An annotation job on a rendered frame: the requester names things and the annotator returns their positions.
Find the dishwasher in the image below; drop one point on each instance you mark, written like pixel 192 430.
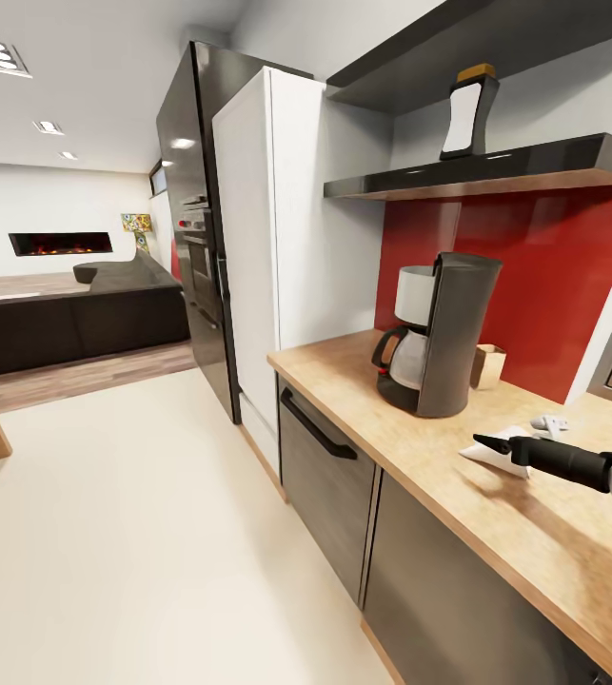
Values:
pixel 329 480

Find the paper coffee filter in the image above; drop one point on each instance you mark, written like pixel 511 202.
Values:
pixel 486 454

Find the bottle of coffee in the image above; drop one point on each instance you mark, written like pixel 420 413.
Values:
pixel 471 99

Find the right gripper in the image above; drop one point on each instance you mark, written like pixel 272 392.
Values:
pixel 545 455

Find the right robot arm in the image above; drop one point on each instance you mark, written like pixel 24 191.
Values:
pixel 544 451

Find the water glass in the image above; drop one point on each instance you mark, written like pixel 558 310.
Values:
pixel 487 367

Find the cabinet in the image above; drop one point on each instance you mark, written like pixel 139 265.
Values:
pixel 207 78
pixel 442 614

